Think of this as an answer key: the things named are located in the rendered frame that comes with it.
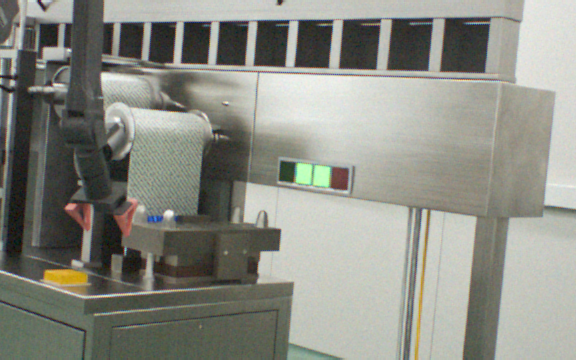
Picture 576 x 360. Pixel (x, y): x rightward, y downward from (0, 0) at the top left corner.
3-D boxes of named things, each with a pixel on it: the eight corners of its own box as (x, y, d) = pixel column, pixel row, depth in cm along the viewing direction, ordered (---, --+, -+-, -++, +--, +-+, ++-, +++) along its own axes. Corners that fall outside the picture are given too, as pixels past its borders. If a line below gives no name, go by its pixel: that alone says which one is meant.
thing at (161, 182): (124, 223, 248) (130, 150, 247) (195, 222, 265) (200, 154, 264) (125, 224, 247) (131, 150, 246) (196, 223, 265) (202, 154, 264)
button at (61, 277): (43, 280, 224) (44, 270, 224) (69, 279, 229) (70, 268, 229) (61, 286, 219) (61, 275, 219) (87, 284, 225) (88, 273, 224)
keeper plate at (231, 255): (212, 277, 244) (215, 233, 243) (241, 275, 251) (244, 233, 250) (218, 279, 242) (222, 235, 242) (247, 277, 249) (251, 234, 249)
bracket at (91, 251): (69, 264, 251) (79, 145, 250) (90, 263, 256) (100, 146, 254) (81, 268, 248) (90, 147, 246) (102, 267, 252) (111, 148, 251)
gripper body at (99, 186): (88, 190, 210) (80, 160, 206) (129, 195, 206) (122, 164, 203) (71, 206, 205) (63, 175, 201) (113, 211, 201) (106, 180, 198)
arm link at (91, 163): (67, 150, 198) (92, 153, 196) (86, 134, 203) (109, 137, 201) (75, 180, 201) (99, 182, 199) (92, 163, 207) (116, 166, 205)
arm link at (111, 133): (56, 121, 197) (93, 125, 193) (87, 96, 206) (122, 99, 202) (69, 173, 203) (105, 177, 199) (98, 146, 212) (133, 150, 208)
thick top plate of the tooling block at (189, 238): (121, 246, 242) (123, 221, 242) (238, 242, 272) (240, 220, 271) (162, 256, 231) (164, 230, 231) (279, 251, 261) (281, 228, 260)
